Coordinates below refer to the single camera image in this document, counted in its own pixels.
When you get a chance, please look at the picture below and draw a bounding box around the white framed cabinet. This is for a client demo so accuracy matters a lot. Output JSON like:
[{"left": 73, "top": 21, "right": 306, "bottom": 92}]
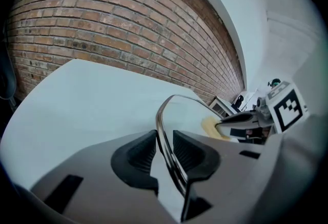
[{"left": 209, "top": 95, "right": 238, "bottom": 119}]

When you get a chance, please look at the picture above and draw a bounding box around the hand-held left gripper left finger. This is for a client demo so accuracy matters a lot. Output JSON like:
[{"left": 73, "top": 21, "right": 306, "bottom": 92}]
[{"left": 30, "top": 129, "right": 181, "bottom": 224}]

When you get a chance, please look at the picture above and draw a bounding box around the yellow sponge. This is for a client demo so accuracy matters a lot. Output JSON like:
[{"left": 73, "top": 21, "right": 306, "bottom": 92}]
[{"left": 200, "top": 115, "right": 232, "bottom": 141}]

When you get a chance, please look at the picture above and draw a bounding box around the black object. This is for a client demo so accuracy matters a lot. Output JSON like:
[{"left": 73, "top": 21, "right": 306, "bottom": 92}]
[{"left": 232, "top": 94, "right": 245, "bottom": 112}]

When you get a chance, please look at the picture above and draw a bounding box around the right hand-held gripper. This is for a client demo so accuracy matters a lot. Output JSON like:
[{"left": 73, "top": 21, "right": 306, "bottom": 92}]
[{"left": 217, "top": 82, "right": 311, "bottom": 141}]

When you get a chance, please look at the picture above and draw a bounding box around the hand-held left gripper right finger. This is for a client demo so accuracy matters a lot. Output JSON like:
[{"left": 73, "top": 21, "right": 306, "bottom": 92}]
[{"left": 173, "top": 114, "right": 326, "bottom": 224}]

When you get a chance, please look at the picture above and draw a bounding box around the green and black device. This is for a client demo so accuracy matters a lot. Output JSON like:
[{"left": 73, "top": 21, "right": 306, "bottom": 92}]
[{"left": 267, "top": 78, "right": 282, "bottom": 88}]

